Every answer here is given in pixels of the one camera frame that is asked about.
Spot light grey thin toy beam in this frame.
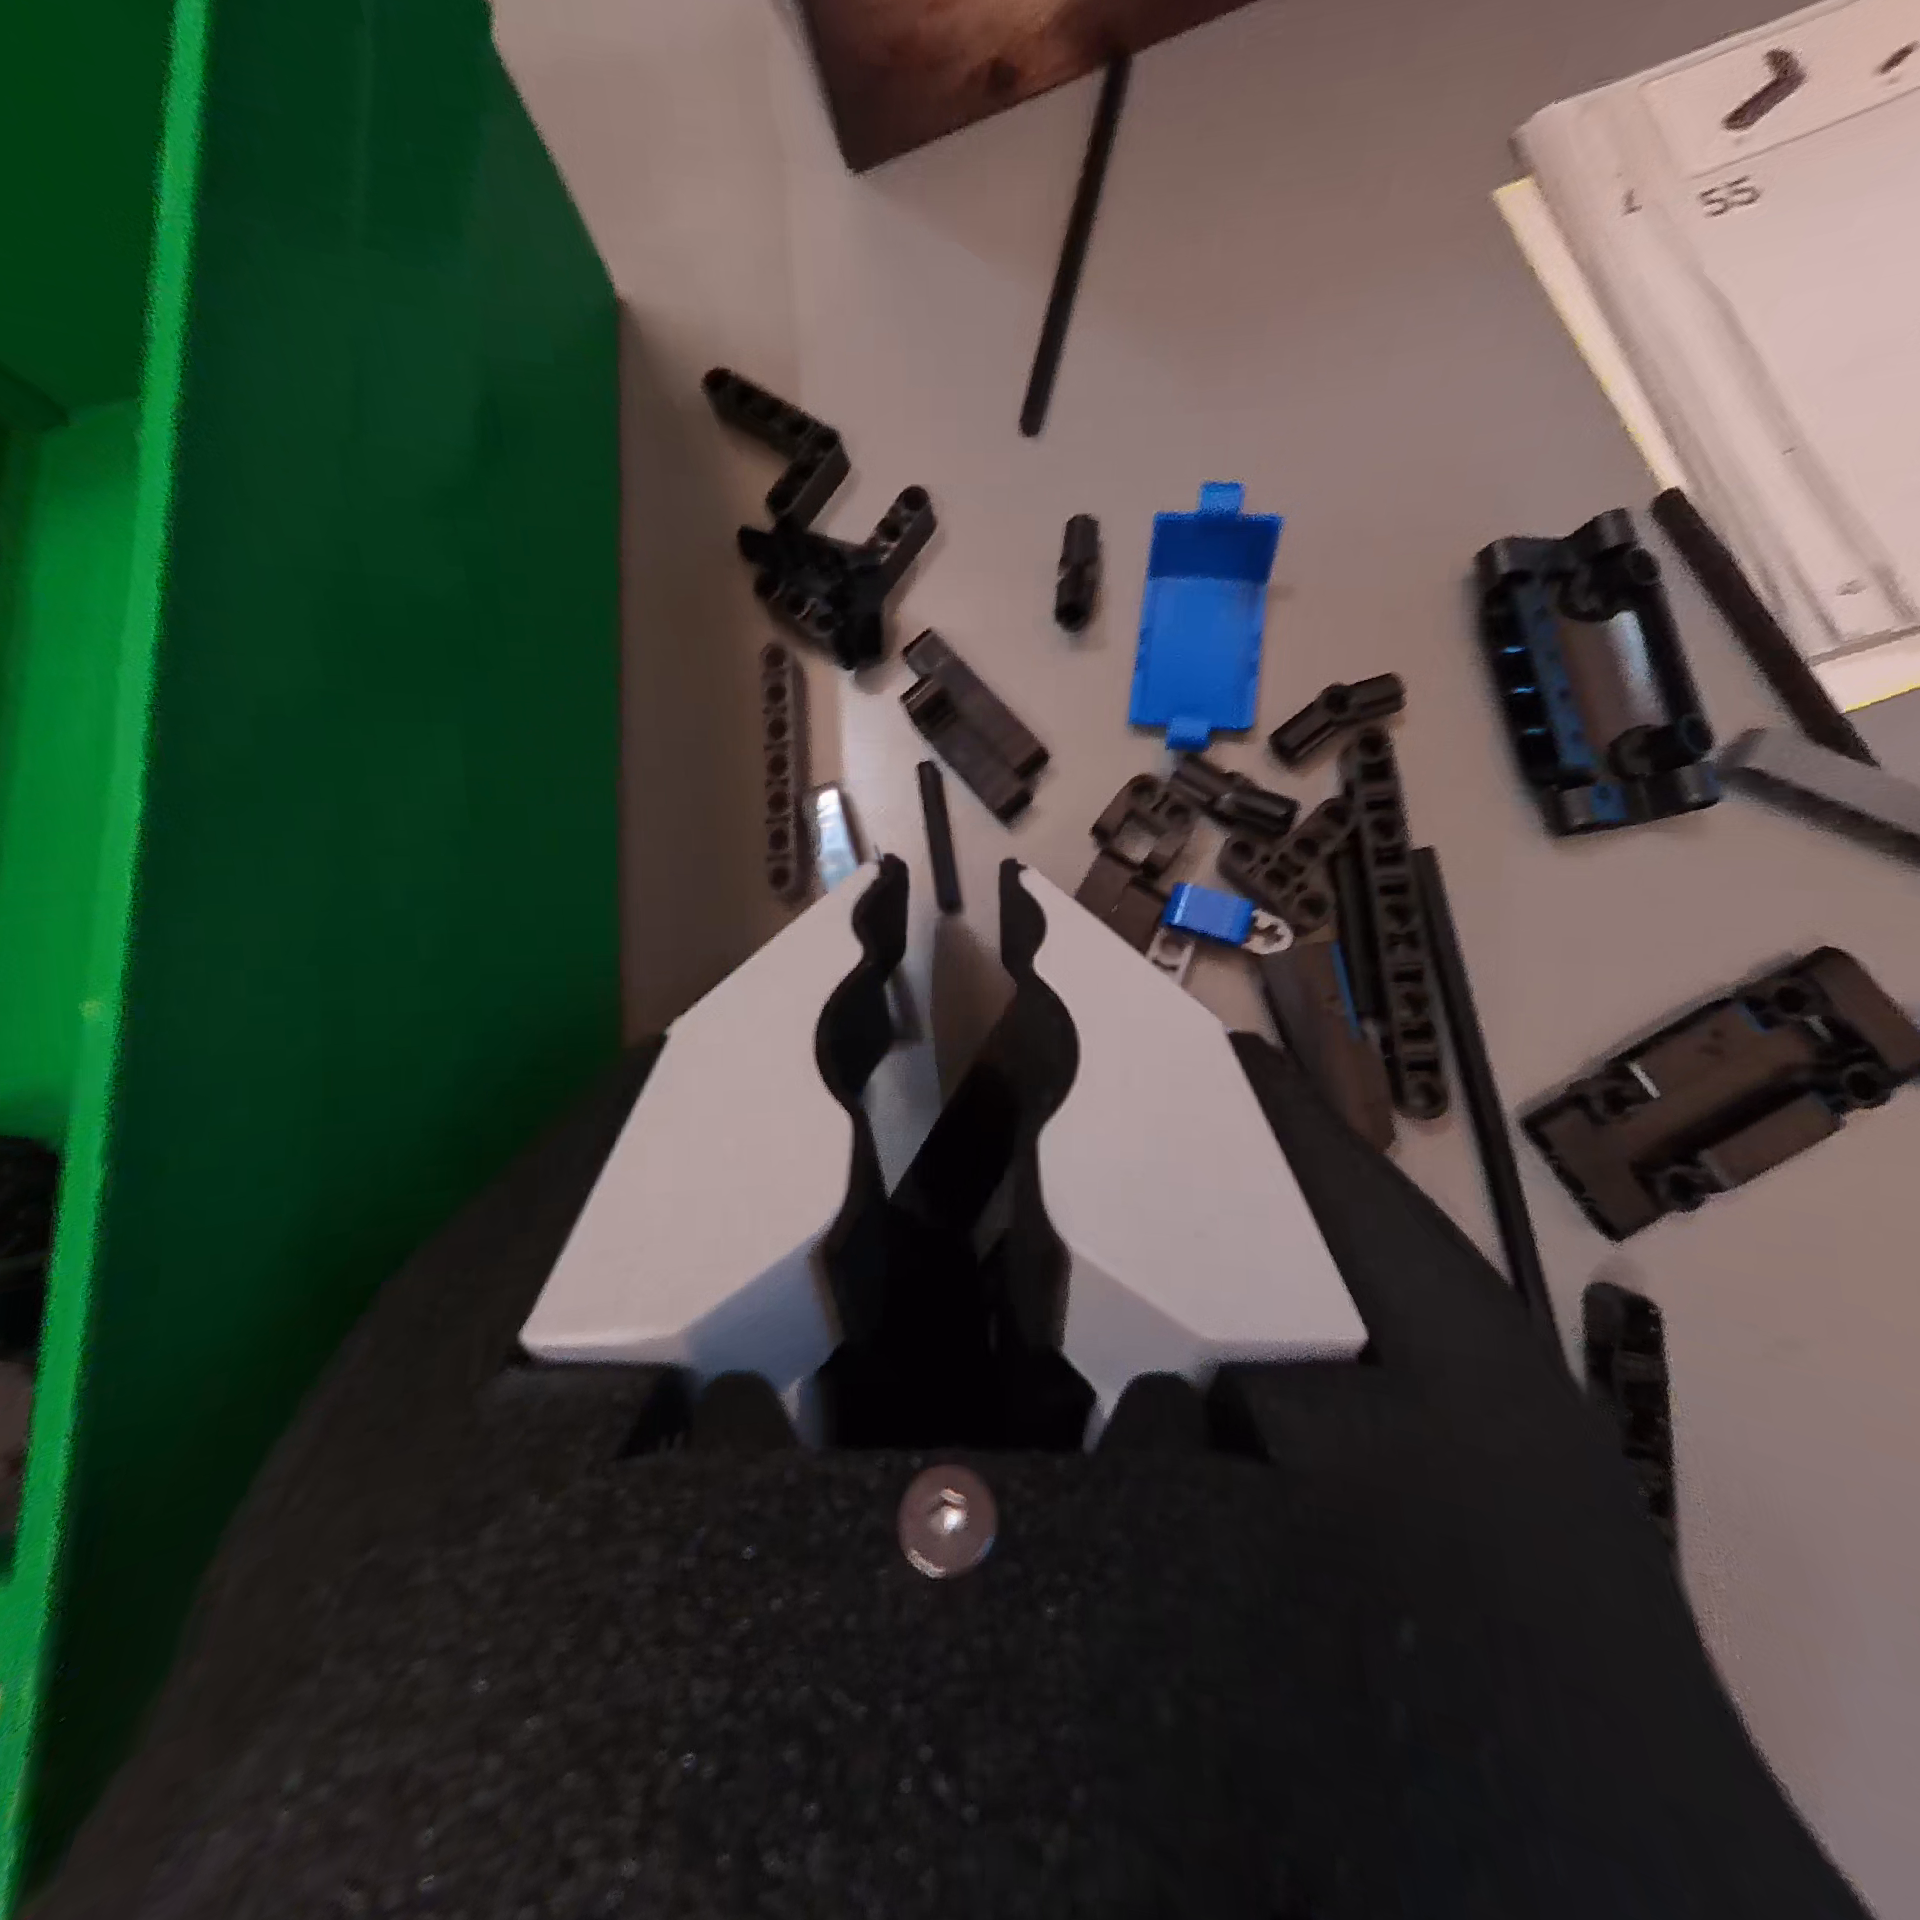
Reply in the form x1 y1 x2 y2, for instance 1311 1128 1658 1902
1151 913 1295 981

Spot long black toy axle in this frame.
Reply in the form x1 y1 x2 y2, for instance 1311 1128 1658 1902
1015 53 1137 440
1413 846 1560 1315

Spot flat black toy frame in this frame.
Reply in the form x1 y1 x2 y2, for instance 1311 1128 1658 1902
1518 944 1920 1245

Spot pile of black toy beams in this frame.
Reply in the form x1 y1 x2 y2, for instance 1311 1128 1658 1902
697 365 1459 1124

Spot black studless toy liftarm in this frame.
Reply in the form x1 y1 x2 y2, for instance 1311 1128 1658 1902
1582 1278 1678 1525

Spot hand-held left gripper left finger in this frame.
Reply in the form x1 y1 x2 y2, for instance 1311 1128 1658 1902
515 855 918 1447

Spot medium black toy axle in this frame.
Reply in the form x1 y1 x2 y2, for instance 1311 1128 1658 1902
1649 486 1878 769

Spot short black toy axle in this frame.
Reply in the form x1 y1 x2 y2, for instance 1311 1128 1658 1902
913 759 965 913

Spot black toy frame blue pins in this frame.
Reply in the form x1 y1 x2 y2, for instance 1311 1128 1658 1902
1472 511 1728 839

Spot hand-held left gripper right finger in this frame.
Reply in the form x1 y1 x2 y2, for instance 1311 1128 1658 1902
960 858 1370 1450

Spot blue toy panel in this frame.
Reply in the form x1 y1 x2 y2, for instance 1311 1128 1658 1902
1124 480 1289 750

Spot building instruction booklet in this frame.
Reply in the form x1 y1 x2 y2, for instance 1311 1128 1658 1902
1492 0 1920 720

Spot stacked green plastic bins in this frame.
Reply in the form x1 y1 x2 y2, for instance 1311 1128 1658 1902
0 0 623 1892

